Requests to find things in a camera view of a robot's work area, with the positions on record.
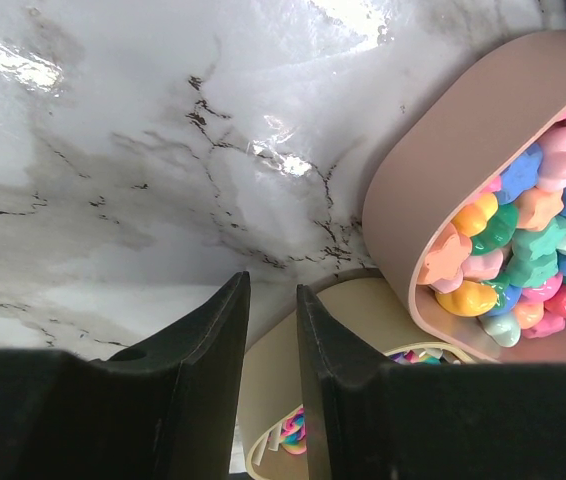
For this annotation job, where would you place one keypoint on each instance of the beige tray rainbow lollipops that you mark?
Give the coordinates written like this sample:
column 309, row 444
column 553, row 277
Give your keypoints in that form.
column 270, row 392

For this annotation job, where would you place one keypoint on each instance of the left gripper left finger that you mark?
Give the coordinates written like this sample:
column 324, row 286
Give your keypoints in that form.
column 163, row 408

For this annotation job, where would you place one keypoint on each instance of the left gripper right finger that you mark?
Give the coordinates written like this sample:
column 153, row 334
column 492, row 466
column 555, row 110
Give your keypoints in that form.
column 368, row 417

